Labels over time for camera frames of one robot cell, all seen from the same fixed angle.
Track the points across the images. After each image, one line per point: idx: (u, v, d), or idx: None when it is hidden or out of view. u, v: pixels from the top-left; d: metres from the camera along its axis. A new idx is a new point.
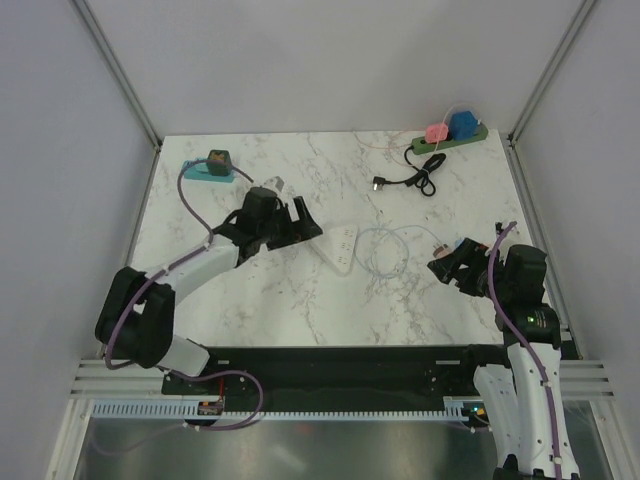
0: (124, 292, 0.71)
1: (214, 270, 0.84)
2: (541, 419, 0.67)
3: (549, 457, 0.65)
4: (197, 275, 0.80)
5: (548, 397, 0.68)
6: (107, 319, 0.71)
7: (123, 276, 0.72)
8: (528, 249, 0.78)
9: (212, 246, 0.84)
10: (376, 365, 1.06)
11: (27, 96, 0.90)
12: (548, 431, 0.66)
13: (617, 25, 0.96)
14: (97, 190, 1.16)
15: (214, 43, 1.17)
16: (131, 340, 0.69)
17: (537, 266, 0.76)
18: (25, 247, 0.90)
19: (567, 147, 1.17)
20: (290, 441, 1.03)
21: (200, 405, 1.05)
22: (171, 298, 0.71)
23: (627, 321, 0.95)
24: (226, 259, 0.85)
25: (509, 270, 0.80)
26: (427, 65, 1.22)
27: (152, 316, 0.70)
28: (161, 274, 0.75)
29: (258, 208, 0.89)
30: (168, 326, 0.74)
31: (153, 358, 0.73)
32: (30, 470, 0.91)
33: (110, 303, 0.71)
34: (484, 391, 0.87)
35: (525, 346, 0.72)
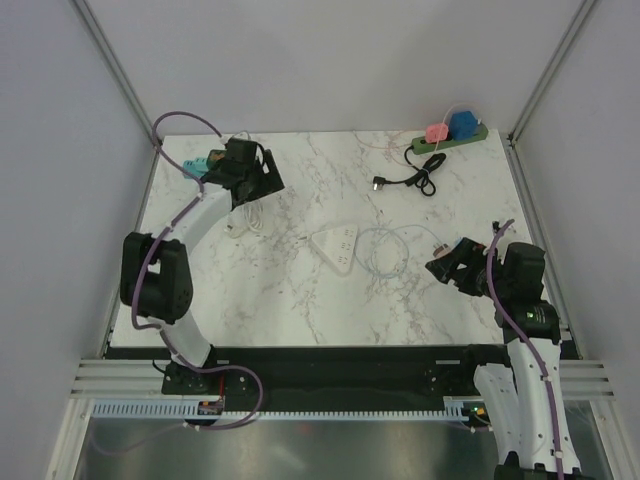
0: (136, 256, 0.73)
1: (212, 217, 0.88)
2: (542, 413, 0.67)
3: (550, 451, 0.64)
4: (199, 226, 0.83)
5: (548, 392, 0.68)
6: (129, 284, 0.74)
7: (129, 242, 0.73)
8: (526, 246, 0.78)
9: (205, 195, 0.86)
10: (377, 365, 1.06)
11: (28, 96, 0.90)
12: (549, 425, 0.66)
13: (617, 24, 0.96)
14: (97, 189, 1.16)
15: (214, 43, 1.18)
16: (158, 298, 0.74)
17: (536, 262, 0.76)
18: (25, 247, 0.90)
19: (567, 147, 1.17)
20: (290, 441, 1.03)
21: (199, 405, 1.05)
22: (183, 251, 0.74)
23: (627, 321, 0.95)
24: (220, 204, 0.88)
25: (509, 267, 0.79)
26: (427, 65, 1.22)
27: (169, 272, 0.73)
28: (168, 230, 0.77)
29: (242, 152, 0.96)
30: (187, 276, 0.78)
31: (180, 310, 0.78)
32: (30, 471, 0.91)
33: (126, 268, 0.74)
34: (484, 391, 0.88)
35: (525, 342, 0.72)
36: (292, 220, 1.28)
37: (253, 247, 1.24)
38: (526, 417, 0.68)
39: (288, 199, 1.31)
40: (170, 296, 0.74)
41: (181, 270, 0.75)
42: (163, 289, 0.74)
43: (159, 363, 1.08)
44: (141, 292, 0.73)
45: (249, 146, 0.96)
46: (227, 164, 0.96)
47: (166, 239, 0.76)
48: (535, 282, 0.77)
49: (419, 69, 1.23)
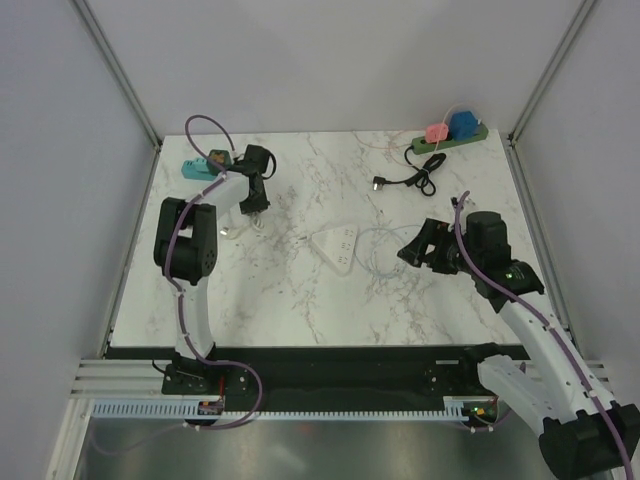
0: (171, 217, 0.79)
1: (232, 197, 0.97)
2: (560, 361, 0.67)
3: (585, 395, 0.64)
4: (223, 201, 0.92)
5: (557, 339, 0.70)
6: (163, 243, 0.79)
7: (167, 204, 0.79)
8: (484, 215, 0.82)
9: (228, 178, 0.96)
10: (377, 365, 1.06)
11: (27, 96, 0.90)
12: (572, 371, 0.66)
13: (619, 24, 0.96)
14: (97, 189, 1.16)
15: (215, 42, 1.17)
16: (188, 256, 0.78)
17: (498, 227, 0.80)
18: (25, 248, 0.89)
19: (567, 146, 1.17)
20: (290, 441, 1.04)
21: (200, 405, 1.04)
22: (214, 212, 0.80)
23: (626, 322, 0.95)
24: (239, 188, 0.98)
25: (474, 239, 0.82)
26: (427, 65, 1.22)
27: (201, 230, 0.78)
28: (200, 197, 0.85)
29: (258, 152, 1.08)
30: (215, 239, 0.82)
31: (207, 272, 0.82)
32: (30, 471, 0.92)
33: (161, 229, 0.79)
34: (494, 383, 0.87)
35: (515, 300, 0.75)
36: (292, 220, 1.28)
37: (253, 247, 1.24)
38: (550, 373, 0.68)
39: (288, 199, 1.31)
40: (199, 254, 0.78)
41: (211, 232, 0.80)
42: (193, 247, 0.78)
43: (159, 363, 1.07)
44: (173, 251, 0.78)
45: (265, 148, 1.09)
46: (243, 162, 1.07)
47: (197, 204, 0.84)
48: (503, 247, 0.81)
49: (419, 68, 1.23)
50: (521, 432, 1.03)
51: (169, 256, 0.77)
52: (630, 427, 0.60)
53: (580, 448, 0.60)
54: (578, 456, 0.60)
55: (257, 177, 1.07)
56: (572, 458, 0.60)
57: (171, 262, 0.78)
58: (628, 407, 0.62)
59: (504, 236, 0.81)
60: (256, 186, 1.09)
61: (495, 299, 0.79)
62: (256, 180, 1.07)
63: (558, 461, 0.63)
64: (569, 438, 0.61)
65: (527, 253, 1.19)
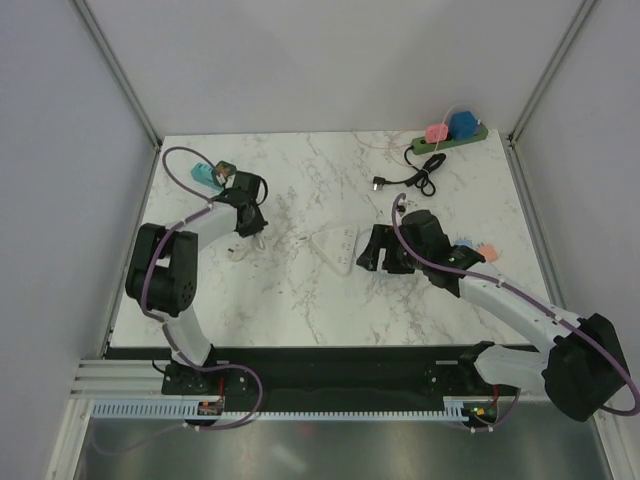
0: (148, 245, 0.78)
1: (217, 225, 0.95)
2: (521, 305, 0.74)
3: (554, 323, 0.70)
4: (206, 230, 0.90)
5: (511, 289, 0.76)
6: (137, 273, 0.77)
7: (145, 231, 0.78)
8: (416, 214, 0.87)
9: (214, 207, 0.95)
10: (376, 365, 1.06)
11: (27, 97, 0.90)
12: (536, 308, 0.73)
13: (618, 25, 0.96)
14: (97, 189, 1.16)
15: (215, 43, 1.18)
16: (163, 287, 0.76)
17: (431, 222, 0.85)
18: (25, 248, 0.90)
19: (567, 147, 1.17)
20: (290, 442, 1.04)
21: (200, 405, 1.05)
22: (194, 242, 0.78)
23: (625, 323, 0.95)
24: (225, 217, 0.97)
25: (413, 239, 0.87)
26: (427, 66, 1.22)
27: (178, 261, 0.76)
28: (180, 225, 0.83)
29: (248, 182, 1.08)
30: (195, 270, 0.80)
31: (185, 304, 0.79)
32: (30, 471, 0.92)
33: (138, 257, 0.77)
34: (495, 372, 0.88)
35: (465, 275, 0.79)
36: (292, 220, 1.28)
37: (253, 247, 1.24)
38: (521, 318, 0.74)
39: (288, 199, 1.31)
40: (175, 286, 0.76)
41: (189, 263, 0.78)
42: (168, 278, 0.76)
43: (159, 363, 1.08)
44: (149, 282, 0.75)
45: (255, 178, 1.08)
46: (233, 192, 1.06)
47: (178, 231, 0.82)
48: (440, 237, 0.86)
49: (419, 69, 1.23)
50: (521, 431, 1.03)
51: (144, 288, 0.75)
52: (604, 333, 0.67)
53: (573, 369, 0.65)
54: (577, 378, 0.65)
55: (246, 209, 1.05)
56: (575, 384, 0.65)
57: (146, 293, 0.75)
58: (593, 317, 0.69)
59: (438, 227, 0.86)
60: (245, 218, 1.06)
61: (451, 284, 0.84)
62: (245, 211, 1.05)
63: (569, 397, 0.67)
64: (562, 366, 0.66)
65: (527, 253, 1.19)
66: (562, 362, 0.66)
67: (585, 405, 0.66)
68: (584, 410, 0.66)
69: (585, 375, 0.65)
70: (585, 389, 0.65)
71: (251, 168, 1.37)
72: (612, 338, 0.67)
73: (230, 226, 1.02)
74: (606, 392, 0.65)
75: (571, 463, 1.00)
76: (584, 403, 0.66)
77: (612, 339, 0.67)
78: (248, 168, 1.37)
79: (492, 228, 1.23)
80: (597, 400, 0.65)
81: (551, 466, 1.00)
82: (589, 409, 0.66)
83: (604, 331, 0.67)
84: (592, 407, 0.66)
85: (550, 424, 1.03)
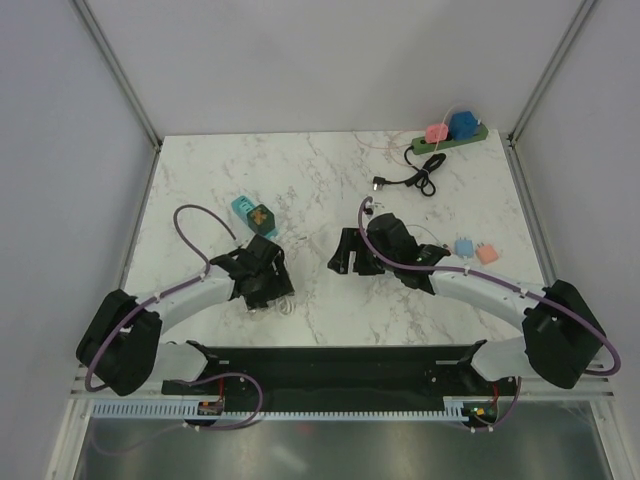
0: (111, 315, 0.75)
1: (205, 298, 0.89)
2: (489, 286, 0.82)
3: (521, 296, 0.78)
4: (186, 304, 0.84)
5: (478, 275, 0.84)
6: (92, 341, 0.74)
7: (112, 299, 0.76)
8: (382, 221, 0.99)
9: (208, 276, 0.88)
10: (376, 365, 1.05)
11: (26, 97, 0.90)
12: (503, 286, 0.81)
13: (619, 24, 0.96)
14: (97, 190, 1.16)
15: (214, 44, 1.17)
16: (110, 364, 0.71)
17: (396, 226, 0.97)
18: (25, 249, 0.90)
19: (567, 148, 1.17)
20: (290, 441, 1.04)
21: (200, 405, 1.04)
22: (156, 328, 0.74)
23: (625, 323, 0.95)
24: (219, 290, 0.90)
25: (382, 244, 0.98)
26: (427, 66, 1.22)
27: (133, 341, 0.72)
28: (152, 300, 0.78)
29: (264, 248, 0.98)
30: (151, 354, 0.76)
31: (130, 386, 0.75)
32: (30, 471, 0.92)
33: (97, 326, 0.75)
34: (493, 368, 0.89)
35: (435, 269, 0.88)
36: (292, 221, 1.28)
37: None
38: (493, 299, 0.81)
39: (288, 199, 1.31)
40: (123, 366, 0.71)
41: (147, 345, 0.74)
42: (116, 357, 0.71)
43: None
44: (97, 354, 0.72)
45: (272, 246, 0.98)
46: (244, 255, 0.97)
47: (148, 308, 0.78)
48: (405, 240, 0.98)
49: (419, 69, 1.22)
50: (521, 431, 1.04)
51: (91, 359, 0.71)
52: (568, 296, 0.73)
53: (548, 337, 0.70)
54: (554, 346, 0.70)
55: (249, 278, 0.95)
56: (554, 353, 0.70)
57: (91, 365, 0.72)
58: (555, 284, 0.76)
59: (403, 231, 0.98)
60: (244, 287, 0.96)
61: (423, 283, 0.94)
62: (246, 281, 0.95)
63: (551, 368, 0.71)
64: (537, 337, 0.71)
65: (527, 253, 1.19)
66: (536, 333, 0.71)
67: (569, 371, 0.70)
68: (570, 378, 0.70)
69: (560, 340, 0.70)
70: (564, 354, 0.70)
71: (250, 168, 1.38)
72: (578, 301, 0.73)
73: (225, 294, 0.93)
74: (585, 354, 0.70)
75: (571, 463, 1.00)
76: (567, 369, 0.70)
77: (577, 301, 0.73)
78: (248, 168, 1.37)
79: (492, 228, 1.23)
80: (579, 362, 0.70)
81: (551, 466, 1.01)
82: (573, 374, 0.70)
83: (567, 294, 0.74)
84: (576, 371, 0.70)
85: (550, 424, 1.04)
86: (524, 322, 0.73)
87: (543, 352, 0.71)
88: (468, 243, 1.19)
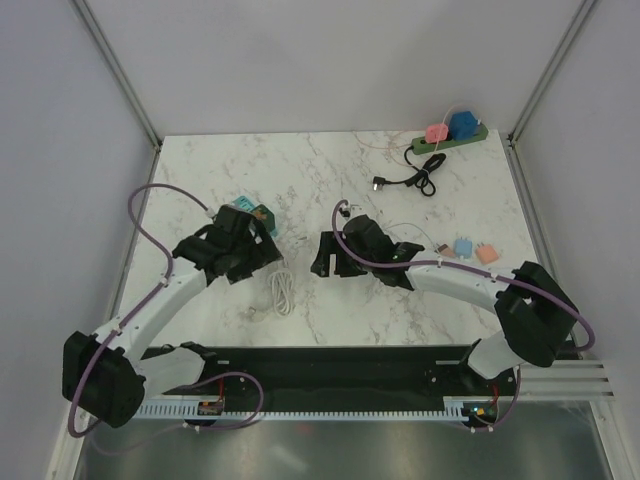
0: (77, 359, 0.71)
1: (178, 300, 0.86)
2: (462, 276, 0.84)
3: (492, 282, 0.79)
4: (155, 320, 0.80)
5: (452, 266, 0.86)
6: (70, 386, 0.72)
7: (71, 346, 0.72)
8: (356, 222, 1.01)
9: (170, 279, 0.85)
10: (376, 365, 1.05)
11: (26, 97, 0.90)
12: (474, 273, 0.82)
13: (618, 24, 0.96)
14: (97, 190, 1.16)
15: (214, 44, 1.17)
16: (98, 403, 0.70)
17: (371, 226, 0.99)
18: (25, 250, 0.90)
19: (566, 148, 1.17)
20: (290, 441, 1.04)
21: (200, 405, 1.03)
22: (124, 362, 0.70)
23: (625, 323, 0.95)
24: (189, 287, 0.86)
25: (359, 243, 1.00)
26: (427, 66, 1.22)
27: (111, 376, 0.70)
28: (113, 335, 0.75)
29: (233, 222, 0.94)
30: (135, 380, 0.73)
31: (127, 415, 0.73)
32: (30, 471, 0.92)
33: (68, 371, 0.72)
34: (490, 364, 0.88)
35: (410, 266, 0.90)
36: (292, 220, 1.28)
37: None
38: (466, 286, 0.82)
39: (288, 199, 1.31)
40: (110, 401, 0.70)
41: (126, 376, 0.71)
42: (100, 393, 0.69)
43: None
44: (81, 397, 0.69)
45: (243, 218, 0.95)
46: (213, 234, 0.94)
47: (111, 343, 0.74)
48: (381, 240, 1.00)
49: (419, 69, 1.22)
50: (521, 432, 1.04)
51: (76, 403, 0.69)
52: (537, 275, 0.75)
53: (521, 317, 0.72)
54: (527, 324, 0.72)
55: (221, 257, 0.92)
56: (530, 333, 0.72)
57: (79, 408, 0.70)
58: (523, 265, 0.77)
59: (378, 231, 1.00)
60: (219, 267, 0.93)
61: (402, 280, 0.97)
62: (219, 260, 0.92)
63: (528, 346, 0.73)
64: (511, 318, 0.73)
65: (527, 253, 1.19)
66: (509, 314, 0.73)
67: (545, 349, 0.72)
68: (548, 356, 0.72)
69: (533, 319, 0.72)
70: (539, 333, 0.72)
71: (250, 168, 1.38)
72: (547, 279, 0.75)
73: (200, 281, 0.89)
74: (560, 331, 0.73)
75: (571, 463, 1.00)
76: (544, 348, 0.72)
77: (546, 279, 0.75)
78: (248, 168, 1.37)
79: (492, 228, 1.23)
80: (555, 339, 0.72)
81: (551, 465, 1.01)
82: (551, 352, 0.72)
83: (536, 273, 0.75)
84: (553, 348, 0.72)
85: (551, 424, 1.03)
86: (496, 305, 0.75)
87: (519, 332, 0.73)
88: (468, 242, 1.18)
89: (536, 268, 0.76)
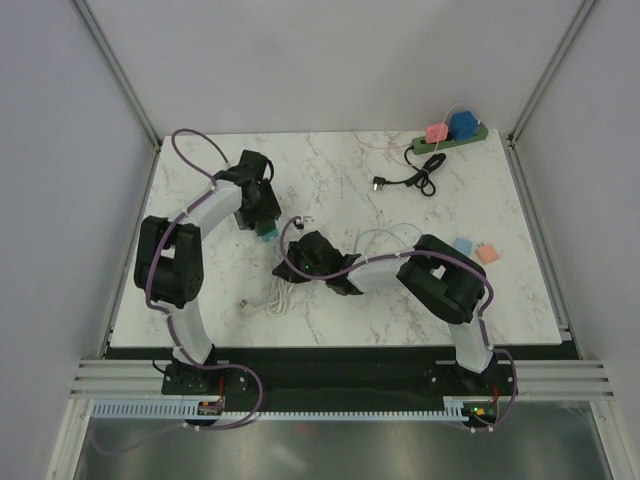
0: (152, 237, 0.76)
1: (224, 208, 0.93)
2: (381, 265, 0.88)
3: (398, 259, 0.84)
4: (209, 218, 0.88)
5: (376, 260, 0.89)
6: (144, 265, 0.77)
7: (147, 224, 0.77)
8: (310, 238, 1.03)
9: (218, 190, 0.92)
10: (377, 365, 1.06)
11: (27, 98, 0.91)
12: (384, 259, 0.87)
13: (618, 24, 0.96)
14: (97, 189, 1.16)
15: (215, 44, 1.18)
16: (170, 280, 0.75)
17: (323, 244, 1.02)
18: (23, 250, 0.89)
19: (566, 148, 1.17)
20: (290, 442, 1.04)
21: (200, 405, 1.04)
22: (198, 235, 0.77)
23: (625, 323, 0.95)
24: (232, 198, 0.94)
25: (311, 259, 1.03)
26: (427, 66, 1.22)
27: (185, 253, 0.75)
28: (183, 215, 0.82)
29: (255, 159, 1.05)
30: (200, 262, 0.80)
31: (191, 295, 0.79)
32: (31, 470, 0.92)
33: (142, 250, 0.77)
34: (467, 350, 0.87)
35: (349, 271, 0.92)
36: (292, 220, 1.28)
37: (253, 247, 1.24)
38: (386, 272, 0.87)
39: (288, 199, 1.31)
40: (183, 279, 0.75)
41: (195, 254, 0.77)
42: (176, 271, 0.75)
43: (159, 363, 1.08)
44: (155, 272, 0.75)
45: (262, 156, 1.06)
46: (238, 169, 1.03)
47: (181, 222, 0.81)
48: (333, 254, 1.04)
49: (418, 69, 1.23)
50: (521, 432, 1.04)
51: (150, 278, 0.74)
52: (432, 243, 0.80)
53: (422, 283, 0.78)
54: (429, 288, 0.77)
55: (251, 186, 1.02)
56: (433, 296, 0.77)
57: (152, 284, 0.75)
58: (420, 237, 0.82)
59: (329, 247, 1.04)
60: (248, 194, 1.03)
61: (352, 288, 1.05)
62: (250, 188, 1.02)
63: (443, 309, 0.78)
64: (415, 286, 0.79)
65: (527, 252, 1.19)
66: (413, 283, 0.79)
67: (458, 309, 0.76)
68: (461, 315, 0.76)
69: (434, 282, 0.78)
70: (443, 294, 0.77)
71: None
72: (441, 244, 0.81)
73: (235, 205, 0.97)
74: (467, 290, 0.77)
75: (570, 464, 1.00)
76: (454, 308, 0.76)
77: (439, 244, 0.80)
78: None
79: (492, 228, 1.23)
80: (465, 299, 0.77)
81: (551, 466, 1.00)
82: (462, 310, 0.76)
83: (432, 242, 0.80)
84: (463, 307, 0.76)
85: (550, 424, 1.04)
86: (399, 277, 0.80)
87: (428, 298, 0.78)
88: (468, 243, 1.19)
89: (428, 236, 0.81)
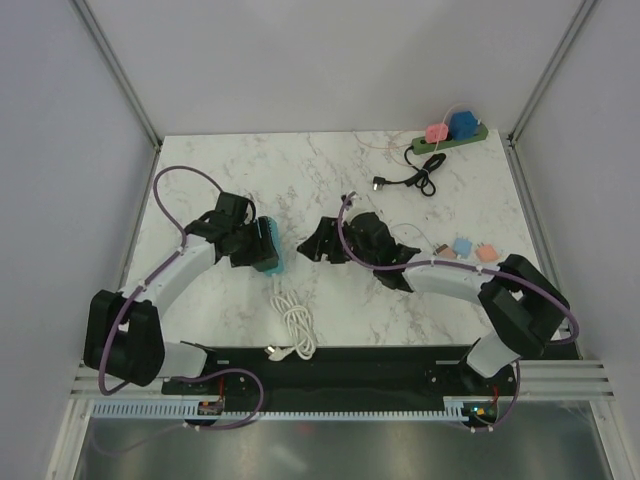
0: (104, 316, 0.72)
1: (193, 269, 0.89)
2: (452, 272, 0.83)
3: (478, 275, 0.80)
4: (175, 283, 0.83)
5: (443, 263, 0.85)
6: (95, 346, 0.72)
7: (98, 303, 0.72)
8: (369, 222, 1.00)
9: (186, 248, 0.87)
10: (377, 365, 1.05)
11: (27, 98, 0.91)
12: (461, 268, 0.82)
13: (617, 25, 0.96)
14: (97, 190, 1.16)
15: (216, 44, 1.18)
16: (124, 362, 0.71)
17: (381, 229, 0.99)
18: (23, 250, 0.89)
19: (566, 149, 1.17)
20: (291, 442, 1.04)
21: (200, 405, 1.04)
22: (153, 314, 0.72)
23: (624, 323, 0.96)
24: (202, 257, 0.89)
25: (362, 240, 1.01)
26: (427, 66, 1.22)
27: (140, 333, 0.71)
28: (140, 290, 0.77)
29: (232, 206, 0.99)
30: (157, 339, 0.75)
31: (149, 374, 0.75)
32: (30, 471, 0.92)
33: (94, 330, 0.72)
34: (488, 361, 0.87)
35: (407, 267, 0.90)
36: (292, 220, 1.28)
37: None
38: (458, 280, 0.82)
39: (288, 199, 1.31)
40: (136, 361, 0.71)
41: (151, 333, 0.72)
42: (129, 352, 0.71)
43: None
44: (108, 354, 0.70)
45: (240, 200, 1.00)
46: (215, 216, 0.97)
47: (138, 298, 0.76)
48: (389, 242, 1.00)
49: (418, 69, 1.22)
50: (521, 432, 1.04)
51: (101, 361, 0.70)
52: (522, 267, 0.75)
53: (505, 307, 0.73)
54: (512, 314, 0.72)
55: (227, 236, 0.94)
56: (514, 323, 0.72)
57: (105, 366, 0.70)
58: (508, 257, 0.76)
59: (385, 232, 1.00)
60: (226, 247, 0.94)
61: (401, 283, 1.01)
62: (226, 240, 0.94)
63: (518, 339, 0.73)
64: (496, 309, 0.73)
65: (527, 253, 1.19)
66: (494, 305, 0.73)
67: (535, 341, 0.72)
68: (536, 347, 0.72)
69: (518, 309, 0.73)
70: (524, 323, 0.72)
71: (250, 168, 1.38)
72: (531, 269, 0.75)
73: (210, 258, 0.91)
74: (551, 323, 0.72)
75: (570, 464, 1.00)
76: (529, 339, 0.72)
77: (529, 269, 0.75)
78: (248, 168, 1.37)
79: (492, 228, 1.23)
80: (546, 333, 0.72)
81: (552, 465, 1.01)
82: (538, 343, 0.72)
83: (521, 266, 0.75)
84: (539, 338, 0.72)
85: (550, 423, 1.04)
86: (480, 295, 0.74)
87: (506, 324, 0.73)
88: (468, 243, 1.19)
89: (517, 258, 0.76)
